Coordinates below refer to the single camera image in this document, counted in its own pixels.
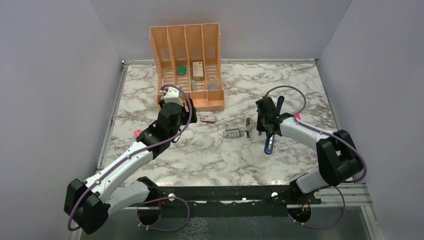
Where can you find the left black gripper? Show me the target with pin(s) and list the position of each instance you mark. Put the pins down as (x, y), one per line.
(187, 114)

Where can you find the aluminium frame rail front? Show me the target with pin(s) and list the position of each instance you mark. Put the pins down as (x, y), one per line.
(348, 195)

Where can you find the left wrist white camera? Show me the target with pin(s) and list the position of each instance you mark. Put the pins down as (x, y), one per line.
(172, 95)

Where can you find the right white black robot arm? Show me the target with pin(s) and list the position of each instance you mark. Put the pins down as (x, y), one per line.
(336, 156)

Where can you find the pink round cap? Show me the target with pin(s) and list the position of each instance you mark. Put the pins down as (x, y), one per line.
(137, 133)

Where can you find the green object in organizer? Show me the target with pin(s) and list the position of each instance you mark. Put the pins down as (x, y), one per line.
(181, 70)

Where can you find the blue stapler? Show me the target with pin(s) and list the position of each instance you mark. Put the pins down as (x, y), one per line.
(270, 137)

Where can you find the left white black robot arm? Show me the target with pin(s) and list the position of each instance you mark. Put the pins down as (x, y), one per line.
(89, 203)

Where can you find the clear round lid in organizer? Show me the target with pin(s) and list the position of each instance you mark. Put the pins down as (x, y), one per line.
(213, 85)

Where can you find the white green box in organizer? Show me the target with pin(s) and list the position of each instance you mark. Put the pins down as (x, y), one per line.
(198, 71)

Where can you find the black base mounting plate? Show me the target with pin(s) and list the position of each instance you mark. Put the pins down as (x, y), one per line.
(181, 209)

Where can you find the red white staple box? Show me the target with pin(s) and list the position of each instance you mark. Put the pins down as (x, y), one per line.
(207, 118)

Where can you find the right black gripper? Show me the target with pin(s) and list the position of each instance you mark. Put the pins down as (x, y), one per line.
(259, 126)

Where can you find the orange plastic desk organizer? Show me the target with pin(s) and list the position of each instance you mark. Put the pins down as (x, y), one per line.
(181, 45)

